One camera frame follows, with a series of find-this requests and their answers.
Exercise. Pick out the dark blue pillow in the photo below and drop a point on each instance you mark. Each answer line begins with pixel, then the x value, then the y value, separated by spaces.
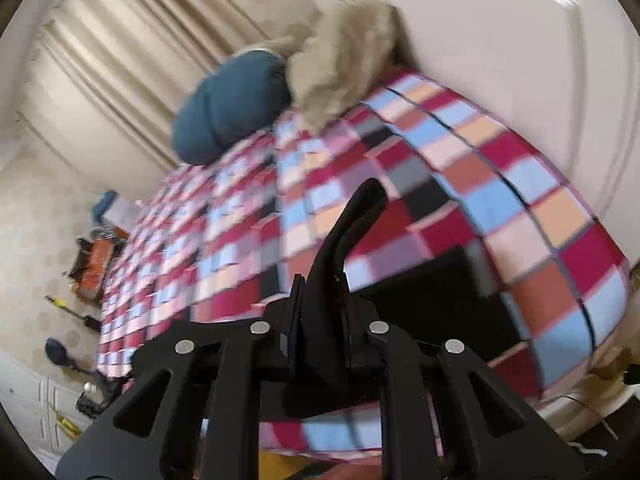
pixel 227 105

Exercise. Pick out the orange and black floor clutter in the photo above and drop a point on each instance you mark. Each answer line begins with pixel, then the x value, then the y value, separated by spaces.
pixel 96 267

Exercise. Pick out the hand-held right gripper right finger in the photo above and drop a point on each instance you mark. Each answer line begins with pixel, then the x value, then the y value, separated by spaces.
pixel 350 332

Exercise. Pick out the beige pillow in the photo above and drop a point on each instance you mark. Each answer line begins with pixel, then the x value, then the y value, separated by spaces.
pixel 340 55

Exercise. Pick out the plaid checked blanket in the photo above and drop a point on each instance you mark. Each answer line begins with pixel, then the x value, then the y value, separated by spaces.
pixel 500 195

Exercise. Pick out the blue and white bundle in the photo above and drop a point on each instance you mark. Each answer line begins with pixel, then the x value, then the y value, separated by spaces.
pixel 111 208

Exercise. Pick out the beige curtain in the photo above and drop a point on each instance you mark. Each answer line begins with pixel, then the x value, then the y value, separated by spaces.
pixel 140 50

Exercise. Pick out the dark blue paddle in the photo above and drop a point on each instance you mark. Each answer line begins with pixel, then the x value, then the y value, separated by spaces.
pixel 59 351

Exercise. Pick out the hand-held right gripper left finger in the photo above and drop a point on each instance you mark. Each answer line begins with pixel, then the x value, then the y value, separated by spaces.
pixel 294 332

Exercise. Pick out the white cabinet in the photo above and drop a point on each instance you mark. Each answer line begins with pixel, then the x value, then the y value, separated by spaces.
pixel 35 410

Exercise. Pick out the black pants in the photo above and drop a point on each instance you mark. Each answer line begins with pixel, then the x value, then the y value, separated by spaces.
pixel 325 310

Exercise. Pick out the white carved headboard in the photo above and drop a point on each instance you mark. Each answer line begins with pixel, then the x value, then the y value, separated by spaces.
pixel 500 25

